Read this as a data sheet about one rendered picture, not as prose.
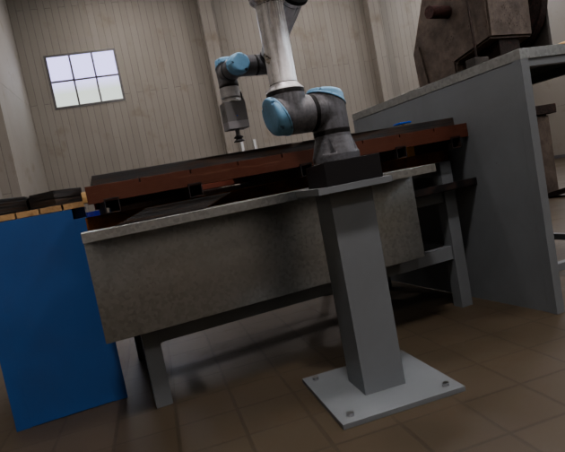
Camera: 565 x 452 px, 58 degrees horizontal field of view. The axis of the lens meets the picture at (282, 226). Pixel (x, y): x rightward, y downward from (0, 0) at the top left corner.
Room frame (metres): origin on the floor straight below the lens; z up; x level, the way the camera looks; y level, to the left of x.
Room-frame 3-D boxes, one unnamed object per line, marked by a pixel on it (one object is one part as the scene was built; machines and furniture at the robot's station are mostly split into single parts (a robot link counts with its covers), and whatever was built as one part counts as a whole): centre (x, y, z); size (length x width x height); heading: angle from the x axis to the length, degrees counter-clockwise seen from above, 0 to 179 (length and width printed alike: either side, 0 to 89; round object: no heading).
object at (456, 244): (2.31, -0.76, 0.34); 0.06 x 0.06 x 0.68; 21
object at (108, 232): (1.82, 0.02, 0.66); 1.30 x 0.20 x 0.03; 111
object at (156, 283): (1.90, 0.05, 0.47); 1.30 x 0.04 x 0.35; 111
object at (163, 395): (1.82, 0.55, 0.34); 0.06 x 0.06 x 0.68; 21
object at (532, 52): (2.67, -1.06, 1.03); 1.30 x 0.60 x 0.04; 21
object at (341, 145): (1.62, -0.21, 0.80); 0.15 x 0.15 x 0.10
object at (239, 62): (1.90, 0.04, 1.17); 0.11 x 0.11 x 0.08; 25
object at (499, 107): (2.57, -0.80, 0.50); 1.30 x 0.04 x 1.01; 21
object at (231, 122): (1.99, 0.10, 1.01); 0.10 x 0.09 x 0.16; 23
